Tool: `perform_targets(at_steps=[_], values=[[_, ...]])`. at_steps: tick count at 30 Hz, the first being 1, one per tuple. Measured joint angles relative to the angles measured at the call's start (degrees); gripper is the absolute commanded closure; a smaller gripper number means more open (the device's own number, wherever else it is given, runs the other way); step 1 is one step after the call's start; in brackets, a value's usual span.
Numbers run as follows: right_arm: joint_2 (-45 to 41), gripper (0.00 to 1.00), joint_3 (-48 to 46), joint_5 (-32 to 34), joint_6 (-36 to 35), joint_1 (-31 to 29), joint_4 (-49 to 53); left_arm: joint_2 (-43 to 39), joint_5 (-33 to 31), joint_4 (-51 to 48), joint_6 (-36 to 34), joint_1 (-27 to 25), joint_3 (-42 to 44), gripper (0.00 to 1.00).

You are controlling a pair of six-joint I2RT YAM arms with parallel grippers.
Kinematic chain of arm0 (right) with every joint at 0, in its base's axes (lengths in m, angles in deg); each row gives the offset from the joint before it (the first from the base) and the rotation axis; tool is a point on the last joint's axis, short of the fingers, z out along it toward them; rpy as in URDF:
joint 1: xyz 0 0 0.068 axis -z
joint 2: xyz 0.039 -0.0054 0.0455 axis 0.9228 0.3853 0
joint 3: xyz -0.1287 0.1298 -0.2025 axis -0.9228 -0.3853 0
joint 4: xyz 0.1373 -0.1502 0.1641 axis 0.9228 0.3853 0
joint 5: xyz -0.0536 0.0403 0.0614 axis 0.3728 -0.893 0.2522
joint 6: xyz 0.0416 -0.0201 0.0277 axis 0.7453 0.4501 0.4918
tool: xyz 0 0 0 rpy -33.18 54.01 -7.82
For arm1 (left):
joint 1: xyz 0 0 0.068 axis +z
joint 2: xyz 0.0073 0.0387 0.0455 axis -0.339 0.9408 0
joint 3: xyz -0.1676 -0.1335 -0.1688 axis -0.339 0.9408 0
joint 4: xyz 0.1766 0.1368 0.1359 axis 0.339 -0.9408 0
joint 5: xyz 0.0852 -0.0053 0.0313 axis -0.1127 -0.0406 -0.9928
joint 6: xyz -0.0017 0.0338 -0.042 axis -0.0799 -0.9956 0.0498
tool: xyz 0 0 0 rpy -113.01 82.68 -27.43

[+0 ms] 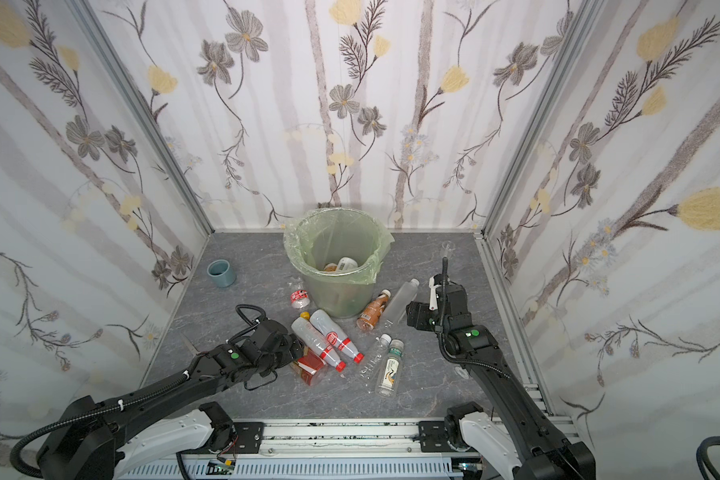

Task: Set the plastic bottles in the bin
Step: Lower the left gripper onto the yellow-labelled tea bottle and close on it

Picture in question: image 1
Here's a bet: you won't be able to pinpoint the white label clear bottle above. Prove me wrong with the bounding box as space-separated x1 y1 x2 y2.
336 257 359 272

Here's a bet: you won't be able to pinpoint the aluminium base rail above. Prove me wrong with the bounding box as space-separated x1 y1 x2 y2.
89 416 595 480

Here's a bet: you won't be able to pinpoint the green mesh waste bin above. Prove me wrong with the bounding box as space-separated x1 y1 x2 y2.
289 208 389 320

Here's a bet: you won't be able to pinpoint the black cable bottom right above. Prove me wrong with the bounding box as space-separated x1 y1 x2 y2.
695 433 720 480

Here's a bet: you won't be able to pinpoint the clear bottle red cap lower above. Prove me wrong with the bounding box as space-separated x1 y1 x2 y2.
291 317 346 372

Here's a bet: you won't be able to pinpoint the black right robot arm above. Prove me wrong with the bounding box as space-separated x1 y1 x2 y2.
406 257 596 479

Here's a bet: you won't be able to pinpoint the frosted clear square bottle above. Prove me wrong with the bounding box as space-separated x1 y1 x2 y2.
381 279 419 327

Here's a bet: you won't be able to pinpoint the green plastic bin liner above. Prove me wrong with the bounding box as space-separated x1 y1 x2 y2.
284 208 394 285

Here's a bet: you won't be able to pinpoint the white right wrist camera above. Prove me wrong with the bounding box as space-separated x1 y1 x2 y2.
428 276 440 311

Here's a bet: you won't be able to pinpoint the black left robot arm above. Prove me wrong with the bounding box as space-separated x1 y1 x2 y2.
9 310 304 479

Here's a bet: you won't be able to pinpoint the red label yellow cap bottle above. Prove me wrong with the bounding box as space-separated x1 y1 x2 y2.
288 277 311 320

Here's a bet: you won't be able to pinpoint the red handled scissors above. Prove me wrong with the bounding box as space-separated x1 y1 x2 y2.
181 335 200 356

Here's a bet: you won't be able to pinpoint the green label water bottle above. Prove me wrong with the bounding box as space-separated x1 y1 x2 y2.
375 339 404 397

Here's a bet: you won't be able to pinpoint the clear bottle red cap upper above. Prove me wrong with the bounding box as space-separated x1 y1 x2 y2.
310 309 364 364

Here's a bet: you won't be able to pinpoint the yellow red label tea bottle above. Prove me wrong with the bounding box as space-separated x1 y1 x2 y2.
290 352 326 386

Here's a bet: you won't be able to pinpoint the orange brown coffee bottle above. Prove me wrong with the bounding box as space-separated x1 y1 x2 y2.
356 290 391 332

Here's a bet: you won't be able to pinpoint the clear bottle red cap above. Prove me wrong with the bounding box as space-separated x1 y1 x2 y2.
291 317 346 372
310 309 364 364

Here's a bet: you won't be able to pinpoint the teal ceramic cup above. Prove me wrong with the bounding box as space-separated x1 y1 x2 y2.
206 259 237 288

